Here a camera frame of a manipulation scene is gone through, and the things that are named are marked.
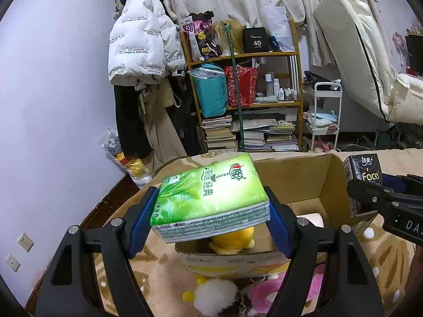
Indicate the green tissue pack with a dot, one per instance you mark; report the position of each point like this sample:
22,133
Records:
215,199

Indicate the wall socket lower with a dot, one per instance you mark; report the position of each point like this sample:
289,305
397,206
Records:
12,262

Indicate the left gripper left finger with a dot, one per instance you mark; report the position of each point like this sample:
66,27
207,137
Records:
70,286

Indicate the green pole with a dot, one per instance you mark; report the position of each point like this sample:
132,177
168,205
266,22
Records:
227,29

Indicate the beige coat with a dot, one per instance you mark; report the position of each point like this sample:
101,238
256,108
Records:
161,133

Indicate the open cardboard box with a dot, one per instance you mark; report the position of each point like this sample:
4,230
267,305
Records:
238,217

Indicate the person's right hand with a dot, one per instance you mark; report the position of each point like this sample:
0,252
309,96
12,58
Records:
415,268

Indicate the black box with 40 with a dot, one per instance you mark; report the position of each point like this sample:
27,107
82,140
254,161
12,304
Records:
255,40

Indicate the white fluffy bee plush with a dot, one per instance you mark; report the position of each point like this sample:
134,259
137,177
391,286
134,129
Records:
211,296

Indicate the yellow plush toy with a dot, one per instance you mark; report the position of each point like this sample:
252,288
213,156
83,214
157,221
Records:
233,242

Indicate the stack of books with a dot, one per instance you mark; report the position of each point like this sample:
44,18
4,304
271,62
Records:
218,134

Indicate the teal bag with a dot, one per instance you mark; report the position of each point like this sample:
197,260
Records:
211,88

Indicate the beige patterned carpet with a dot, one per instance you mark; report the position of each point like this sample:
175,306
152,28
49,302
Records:
308,184

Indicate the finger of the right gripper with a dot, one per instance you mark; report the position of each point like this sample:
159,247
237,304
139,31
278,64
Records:
367,197

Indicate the white puffer jacket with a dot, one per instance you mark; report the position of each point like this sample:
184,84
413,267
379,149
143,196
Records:
143,46

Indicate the plastic bag with toys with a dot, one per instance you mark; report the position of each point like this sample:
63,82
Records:
134,166

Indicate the wooden shelf unit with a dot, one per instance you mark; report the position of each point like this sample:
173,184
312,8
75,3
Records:
294,67

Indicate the white rolling cart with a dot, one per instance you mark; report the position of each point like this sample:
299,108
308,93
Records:
320,121

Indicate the wall socket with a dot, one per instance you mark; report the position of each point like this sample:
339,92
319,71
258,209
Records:
25,242
12,262

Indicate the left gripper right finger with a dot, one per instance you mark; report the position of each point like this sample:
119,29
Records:
348,287

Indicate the red gift bag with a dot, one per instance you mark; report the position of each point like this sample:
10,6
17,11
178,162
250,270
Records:
248,81

